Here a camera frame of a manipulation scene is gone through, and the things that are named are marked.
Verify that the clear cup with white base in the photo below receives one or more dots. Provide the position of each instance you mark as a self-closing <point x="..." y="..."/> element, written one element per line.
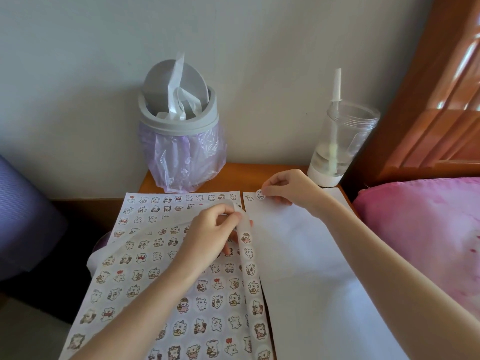
<point x="322" y="179"/>

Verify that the wooden nightstand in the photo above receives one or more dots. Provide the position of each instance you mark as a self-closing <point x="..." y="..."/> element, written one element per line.
<point x="255" y="174"/>

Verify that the round cartoon sticker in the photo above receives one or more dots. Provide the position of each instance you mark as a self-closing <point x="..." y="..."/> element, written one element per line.
<point x="260" y="194"/>
<point x="249" y="197"/>

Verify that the long white sticker strip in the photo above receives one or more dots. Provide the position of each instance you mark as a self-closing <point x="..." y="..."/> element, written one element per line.
<point x="250" y="258"/>

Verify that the white straw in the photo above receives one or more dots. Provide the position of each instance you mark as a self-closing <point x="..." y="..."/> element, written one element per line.
<point x="336" y="84"/>

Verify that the rows of stuck cartoon stickers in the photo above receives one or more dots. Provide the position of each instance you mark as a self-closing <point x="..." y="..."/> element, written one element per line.
<point x="150" y="273"/>

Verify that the wooden bed headboard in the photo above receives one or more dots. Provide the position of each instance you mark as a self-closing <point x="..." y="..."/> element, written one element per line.
<point x="423" y="138"/>

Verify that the grey trash bin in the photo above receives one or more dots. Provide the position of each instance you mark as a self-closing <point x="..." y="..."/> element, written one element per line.
<point x="176" y="129"/>

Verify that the white backing scraps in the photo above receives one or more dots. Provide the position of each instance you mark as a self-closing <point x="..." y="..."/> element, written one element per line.
<point x="176" y="93"/>

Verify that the person's left forearm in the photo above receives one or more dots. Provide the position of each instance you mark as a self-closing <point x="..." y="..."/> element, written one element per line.
<point x="135" y="318"/>

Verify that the white paper sheet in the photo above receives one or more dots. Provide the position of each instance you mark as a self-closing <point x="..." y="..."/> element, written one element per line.
<point x="122" y="303"/>
<point x="318" y="314"/>

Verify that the purple rolled mat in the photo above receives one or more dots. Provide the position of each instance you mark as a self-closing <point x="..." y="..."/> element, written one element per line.
<point x="26" y="221"/>

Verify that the pink floral bedding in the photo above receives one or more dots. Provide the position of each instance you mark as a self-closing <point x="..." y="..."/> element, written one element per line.
<point x="423" y="228"/>

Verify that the purple plastic container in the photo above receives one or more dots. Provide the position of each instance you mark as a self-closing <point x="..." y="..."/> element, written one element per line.
<point x="99" y="247"/>

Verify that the person's right forearm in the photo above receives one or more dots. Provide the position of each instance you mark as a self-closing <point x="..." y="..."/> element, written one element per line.
<point x="393" y="288"/>

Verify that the person's left hand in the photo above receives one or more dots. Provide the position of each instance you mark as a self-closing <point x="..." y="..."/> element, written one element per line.
<point x="206" y="239"/>

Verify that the purple plastic bin bag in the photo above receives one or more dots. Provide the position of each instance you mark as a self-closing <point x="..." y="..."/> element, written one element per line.
<point x="180" y="161"/>

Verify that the person's right hand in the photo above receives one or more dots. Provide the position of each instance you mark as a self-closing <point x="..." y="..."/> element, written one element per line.
<point x="296" y="191"/>

